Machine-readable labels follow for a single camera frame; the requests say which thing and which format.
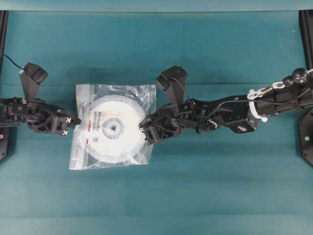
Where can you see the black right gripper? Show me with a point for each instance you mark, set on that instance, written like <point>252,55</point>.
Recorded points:
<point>167,122</point>

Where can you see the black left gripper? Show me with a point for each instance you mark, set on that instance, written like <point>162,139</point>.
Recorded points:
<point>42,117</point>

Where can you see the white reel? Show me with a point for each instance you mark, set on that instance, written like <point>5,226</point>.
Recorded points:
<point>113,134</point>

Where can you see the clear zip bag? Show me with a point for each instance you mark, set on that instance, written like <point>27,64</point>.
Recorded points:
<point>144,95</point>

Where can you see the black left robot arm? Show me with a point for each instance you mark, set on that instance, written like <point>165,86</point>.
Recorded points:
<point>13,109</point>

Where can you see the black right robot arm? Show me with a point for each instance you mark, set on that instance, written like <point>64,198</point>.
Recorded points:
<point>240,113</point>

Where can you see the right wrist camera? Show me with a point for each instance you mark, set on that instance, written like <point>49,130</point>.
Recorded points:
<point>172,82</point>

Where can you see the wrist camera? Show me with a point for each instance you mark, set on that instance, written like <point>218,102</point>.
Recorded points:
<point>32,76</point>
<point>172,82</point>

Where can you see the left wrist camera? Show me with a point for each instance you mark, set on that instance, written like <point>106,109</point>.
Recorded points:
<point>32,76</point>

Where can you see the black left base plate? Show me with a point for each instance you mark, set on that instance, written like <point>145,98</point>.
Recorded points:
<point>7,143</point>

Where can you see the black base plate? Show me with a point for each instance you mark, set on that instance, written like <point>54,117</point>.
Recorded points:
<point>305,128</point>
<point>7,143</point>

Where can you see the white cable tie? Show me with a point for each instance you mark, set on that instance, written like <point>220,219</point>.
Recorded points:
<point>251,96</point>

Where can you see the black left frame rail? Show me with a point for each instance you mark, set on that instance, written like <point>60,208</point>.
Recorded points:
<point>3,27</point>

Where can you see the black frame rail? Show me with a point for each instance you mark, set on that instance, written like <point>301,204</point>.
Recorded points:
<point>3,27</point>
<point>306,28</point>

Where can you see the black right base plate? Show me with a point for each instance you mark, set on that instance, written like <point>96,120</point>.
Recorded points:
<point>305,128</point>

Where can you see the black right frame rail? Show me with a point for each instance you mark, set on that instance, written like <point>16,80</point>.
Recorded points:
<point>306,28</point>

